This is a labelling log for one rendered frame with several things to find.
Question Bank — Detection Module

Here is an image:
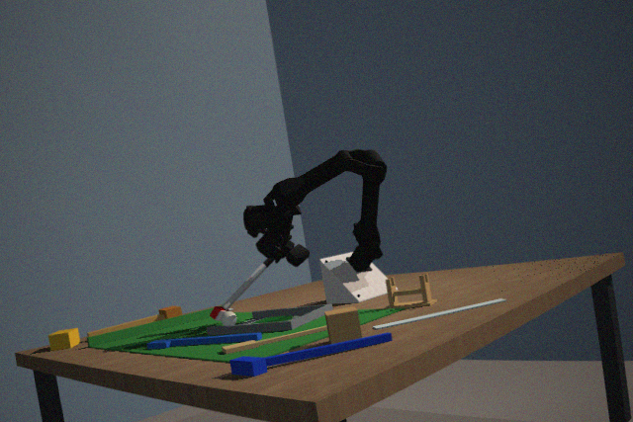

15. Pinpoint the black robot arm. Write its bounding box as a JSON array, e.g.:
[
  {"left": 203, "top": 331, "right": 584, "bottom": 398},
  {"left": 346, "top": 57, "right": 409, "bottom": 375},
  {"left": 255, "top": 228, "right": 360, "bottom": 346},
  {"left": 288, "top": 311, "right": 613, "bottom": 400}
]
[{"left": 243, "top": 149, "right": 387, "bottom": 273}]

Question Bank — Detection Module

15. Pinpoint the brown cube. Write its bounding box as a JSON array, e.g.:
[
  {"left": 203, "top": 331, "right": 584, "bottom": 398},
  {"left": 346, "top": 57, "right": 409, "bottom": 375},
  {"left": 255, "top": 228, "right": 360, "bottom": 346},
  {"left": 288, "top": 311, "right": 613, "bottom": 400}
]
[{"left": 324, "top": 306, "right": 362, "bottom": 345}]

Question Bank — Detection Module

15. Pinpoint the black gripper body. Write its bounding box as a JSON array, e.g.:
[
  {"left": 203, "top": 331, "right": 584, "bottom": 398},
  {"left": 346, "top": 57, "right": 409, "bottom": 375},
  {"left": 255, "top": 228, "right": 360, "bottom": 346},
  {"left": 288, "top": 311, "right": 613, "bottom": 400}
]
[{"left": 247, "top": 224, "right": 310, "bottom": 267}]

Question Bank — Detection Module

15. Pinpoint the white ball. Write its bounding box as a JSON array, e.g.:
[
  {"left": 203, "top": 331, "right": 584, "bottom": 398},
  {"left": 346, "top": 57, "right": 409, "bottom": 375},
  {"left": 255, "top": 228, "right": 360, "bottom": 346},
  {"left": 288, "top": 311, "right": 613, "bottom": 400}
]
[{"left": 222, "top": 311, "right": 236, "bottom": 326}]

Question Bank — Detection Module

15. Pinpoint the yellow cube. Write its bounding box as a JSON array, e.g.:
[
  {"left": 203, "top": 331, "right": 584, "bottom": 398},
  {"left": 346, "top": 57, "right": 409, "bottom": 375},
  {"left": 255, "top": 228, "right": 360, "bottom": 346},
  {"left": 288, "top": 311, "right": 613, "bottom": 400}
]
[{"left": 48, "top": 328, "right": 80, "bottom": 351}]

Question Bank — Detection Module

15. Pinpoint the green putting mat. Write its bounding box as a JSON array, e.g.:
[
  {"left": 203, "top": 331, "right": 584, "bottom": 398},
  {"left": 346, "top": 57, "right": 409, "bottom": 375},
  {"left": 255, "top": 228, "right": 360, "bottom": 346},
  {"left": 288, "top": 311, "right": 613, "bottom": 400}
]
[{"left": 88, "top": 307, "right": 406, "bottom": 363}]

